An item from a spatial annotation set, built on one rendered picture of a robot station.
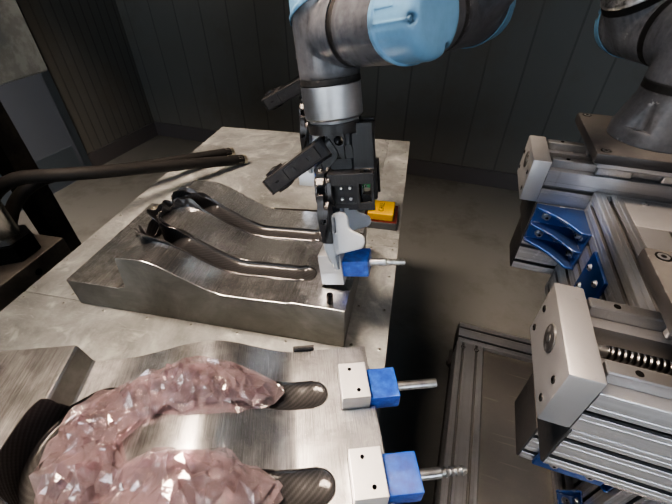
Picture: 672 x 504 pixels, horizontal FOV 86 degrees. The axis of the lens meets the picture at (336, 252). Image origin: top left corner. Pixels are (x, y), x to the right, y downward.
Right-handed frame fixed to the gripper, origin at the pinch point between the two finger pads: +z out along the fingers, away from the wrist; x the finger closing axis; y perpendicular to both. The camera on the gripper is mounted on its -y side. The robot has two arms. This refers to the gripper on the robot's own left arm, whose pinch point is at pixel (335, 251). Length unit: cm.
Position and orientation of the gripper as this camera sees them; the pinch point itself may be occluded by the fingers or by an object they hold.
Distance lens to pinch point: 57.6
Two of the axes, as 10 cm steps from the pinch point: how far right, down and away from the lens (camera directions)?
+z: 1.1, 8.6, 4.9
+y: 9.7, 0.1, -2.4
